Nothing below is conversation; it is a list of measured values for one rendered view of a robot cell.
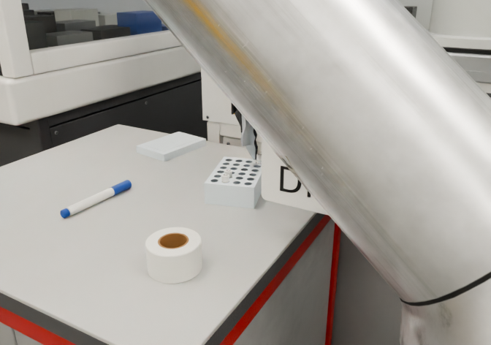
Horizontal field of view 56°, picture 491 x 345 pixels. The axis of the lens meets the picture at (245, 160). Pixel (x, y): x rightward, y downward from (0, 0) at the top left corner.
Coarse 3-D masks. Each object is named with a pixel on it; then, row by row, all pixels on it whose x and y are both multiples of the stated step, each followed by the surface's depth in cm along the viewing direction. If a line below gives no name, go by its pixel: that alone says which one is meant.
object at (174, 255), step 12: (168, 228) 61; (180, 228) 61; (156, 240) 58; (168, 240) 59; (180, 240) 60; (192, 240) 58; (156, 252) 55; (168, 252) 55; (180, 252) 55; (192, 252) 56; (156, 264) 55; (168, 264) 55; (180, 264) 55; (192, 264) 56; (156, 276) 56; (168, 276) 56; (180, 276) 56; (192, 276) 57
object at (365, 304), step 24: (240, 144) 106; (360, 264) 101; (336, 288) 106; (360, 288) 103; (384, 288) 100; (336, 312) 108; (360, 312) 105; (384, 312) 102; (336, 336) 111; (360, 336) 107; (384, 336) 104
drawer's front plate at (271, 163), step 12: (264, 144) 61; (264, 156) 62; (276, 156) 61; (264, 168) 63; (276, 168) 62; (264, 180) 63; (276, 180) 62; (288, 180) 61; (264, 192) 64; (276, 192) 63; (288, 192) 62; (300, 192) 61; (288, 204) 63; (300, 204) 62; (312, 204) 61
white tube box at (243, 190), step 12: (216, 168) 80; (228, 168) 80; (240, 168) 80; (252, 168) 80; (216, 180) 76; (240, 180) 76; (252, 180) 77; (216, 192) 75; (228, 192) 74; (240, 192) 74; (252, 192) 73; (216, 204) 76; (228, 204) 75; (240, 204) 75; (252, 204) 74
